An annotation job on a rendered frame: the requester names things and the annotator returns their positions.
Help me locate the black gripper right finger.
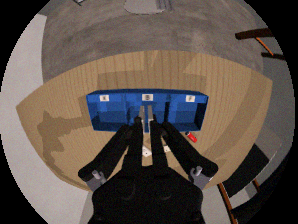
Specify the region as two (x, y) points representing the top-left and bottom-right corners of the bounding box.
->
(148, 105), (218, 200)

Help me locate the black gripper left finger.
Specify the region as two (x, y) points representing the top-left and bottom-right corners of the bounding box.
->
(78, 106), (145, 200)

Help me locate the white domino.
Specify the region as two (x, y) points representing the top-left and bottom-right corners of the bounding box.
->
(164, 144), (170, 152)
(143, 145), (152, 157)

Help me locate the dark blue box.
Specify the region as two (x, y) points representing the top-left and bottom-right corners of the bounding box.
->
(86, 88), (209, 133)

